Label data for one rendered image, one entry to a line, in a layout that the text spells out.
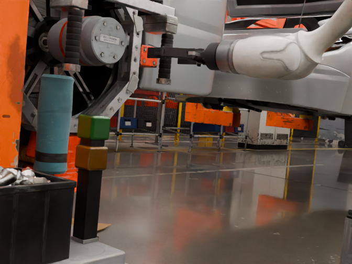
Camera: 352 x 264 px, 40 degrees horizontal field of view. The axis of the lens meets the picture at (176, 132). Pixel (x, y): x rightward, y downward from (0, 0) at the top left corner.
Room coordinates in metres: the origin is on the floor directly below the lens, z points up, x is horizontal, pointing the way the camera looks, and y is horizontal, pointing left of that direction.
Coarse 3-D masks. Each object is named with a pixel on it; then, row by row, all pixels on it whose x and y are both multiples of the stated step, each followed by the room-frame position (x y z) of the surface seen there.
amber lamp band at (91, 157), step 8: (80, 152) 0.79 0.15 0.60; (88, 152) 0.78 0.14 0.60; (96, 152) 0.79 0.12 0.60; (104, 152) 0.80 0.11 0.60; (80, 160) 0.79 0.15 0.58; (88, 160) 0.78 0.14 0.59; (96, 160) 0.79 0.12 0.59; (104, 160) 0.80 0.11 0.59; (80, 168) 0.80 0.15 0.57; (88, 168) 0.78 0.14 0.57; (96, 168) 0.79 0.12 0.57; (104, 168) 0.80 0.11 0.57
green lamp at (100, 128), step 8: (80, 120) 0.80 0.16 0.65; (88, 120) 0.79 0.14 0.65; (96, 120) 0.79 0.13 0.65; (104, 120) 0.80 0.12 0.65; (80, 128) 0.80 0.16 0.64; (88, 128) 0.79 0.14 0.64; (96, 128) 0.79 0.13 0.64; (104, 128) 0.80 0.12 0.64; (80, 136) 0.80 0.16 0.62; (88, 136) 0.78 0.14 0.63; (96, 136) 0.79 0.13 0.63; (104, 136) 0.80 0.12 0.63
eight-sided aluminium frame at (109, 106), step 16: (128, 16) 1.62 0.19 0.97; (128, 32) 1.68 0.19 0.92; (128, 48) 1.64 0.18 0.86; (128, 64) 1.64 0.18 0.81; (128, 80) 1.63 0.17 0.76; (112, 96) 1.60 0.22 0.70; (128, 96) 1.63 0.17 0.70; (32, 112) 1.35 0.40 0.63; (96, 112) 1.59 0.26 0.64; (112, 112) 1.58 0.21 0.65; (32, 128) 1.37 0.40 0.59
